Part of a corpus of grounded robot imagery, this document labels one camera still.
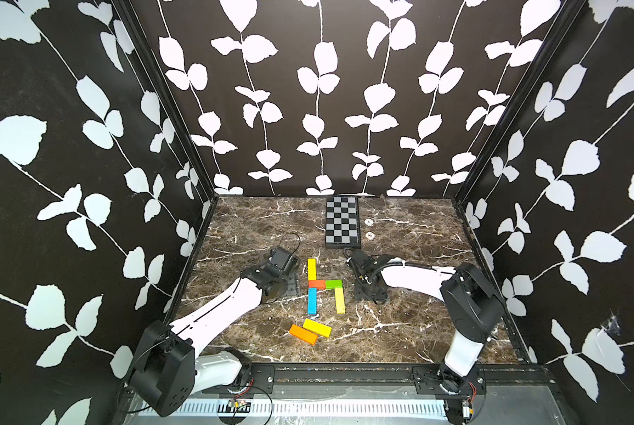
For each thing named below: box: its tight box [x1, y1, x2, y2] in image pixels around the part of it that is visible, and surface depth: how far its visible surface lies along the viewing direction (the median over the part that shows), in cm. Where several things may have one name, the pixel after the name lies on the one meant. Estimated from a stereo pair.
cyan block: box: [307, 287, 318, 316], surface depth 90 cm
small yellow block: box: [334, 286, 347, 315], surface depth 90 cm
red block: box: [308, 279, 326, 290], surface depth 95 cm
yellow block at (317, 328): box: [302, 317, 333, 339], surface depth 85 cm
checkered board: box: [324, 196, 362, 249], surface depth 109 cm
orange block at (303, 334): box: [288, 324, 318, 346], surface depth 84 cm
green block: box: [324, 278, 343, 290], surface depth 95 cm
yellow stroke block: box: [307, 257, 318, 281], surface depth 98 cm
